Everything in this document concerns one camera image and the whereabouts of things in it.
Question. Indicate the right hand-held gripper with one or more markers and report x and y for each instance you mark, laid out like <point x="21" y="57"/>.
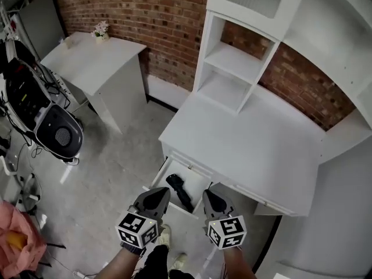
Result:
<point x="226" y="231"/>

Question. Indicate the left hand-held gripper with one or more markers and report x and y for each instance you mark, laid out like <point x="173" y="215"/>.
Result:
<point x="136" y="228"/>

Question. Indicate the black cloth item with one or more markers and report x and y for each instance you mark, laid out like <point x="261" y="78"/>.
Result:
<point x="178" y="189"/>

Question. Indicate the white drawer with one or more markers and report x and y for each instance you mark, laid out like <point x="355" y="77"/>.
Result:
<point x="193" y="180"/>

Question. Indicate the person's right forearm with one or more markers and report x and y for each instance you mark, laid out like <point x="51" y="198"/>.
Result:
<point x="238" y="263"/>

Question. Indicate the person's left forearm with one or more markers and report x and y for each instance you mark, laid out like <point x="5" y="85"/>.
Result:
<point x="119" y="266"/>

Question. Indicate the white desk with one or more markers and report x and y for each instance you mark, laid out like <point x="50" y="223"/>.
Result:
<point x="247" y="144"/>

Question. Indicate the person's left shoe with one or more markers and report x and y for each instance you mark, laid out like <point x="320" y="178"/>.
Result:
<point x="164" y="234"/>

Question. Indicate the person's shoe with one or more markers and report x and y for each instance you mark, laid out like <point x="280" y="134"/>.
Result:
<point x="164" y="234"/>
<point x="180" y="259"/>

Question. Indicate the person's left leg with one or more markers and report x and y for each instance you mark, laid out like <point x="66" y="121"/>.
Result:
<point x="157" y="261"/>

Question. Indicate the person's leg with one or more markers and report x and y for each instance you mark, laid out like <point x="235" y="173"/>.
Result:
<point x="157" y="261"/>
<point x="180" y="274"/>

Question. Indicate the person's right shoe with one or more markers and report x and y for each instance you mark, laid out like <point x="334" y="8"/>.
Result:
<point x="180" y="259"/>

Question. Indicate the person's right leg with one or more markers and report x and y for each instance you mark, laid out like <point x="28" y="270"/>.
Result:
<point x="180" y="274"/>

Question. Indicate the grey and black machine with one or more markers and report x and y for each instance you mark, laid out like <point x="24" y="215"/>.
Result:
<point x="58" y="132"/>

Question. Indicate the white wheeled chair base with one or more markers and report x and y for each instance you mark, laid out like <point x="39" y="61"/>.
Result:
<point x="21" y="185"/>

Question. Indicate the pink cloth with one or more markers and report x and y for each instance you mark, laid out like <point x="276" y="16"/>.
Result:
<point x="23" y="257"/>

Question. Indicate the orange round object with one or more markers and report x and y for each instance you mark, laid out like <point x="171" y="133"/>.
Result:
<point x="15" y="240"/>

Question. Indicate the white shelf unit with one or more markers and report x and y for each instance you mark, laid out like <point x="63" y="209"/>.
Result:
<point x="232" y="57"/>

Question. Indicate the white side table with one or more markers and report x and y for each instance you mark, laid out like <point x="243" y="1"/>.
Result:
<point x="93" y="65"/>

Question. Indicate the pink flowers in white pot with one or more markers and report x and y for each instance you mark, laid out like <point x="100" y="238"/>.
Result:
<point x="100" y="31"/>

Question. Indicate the grey partition board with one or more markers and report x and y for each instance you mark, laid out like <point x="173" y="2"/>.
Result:
<point x="43" y="22"/>

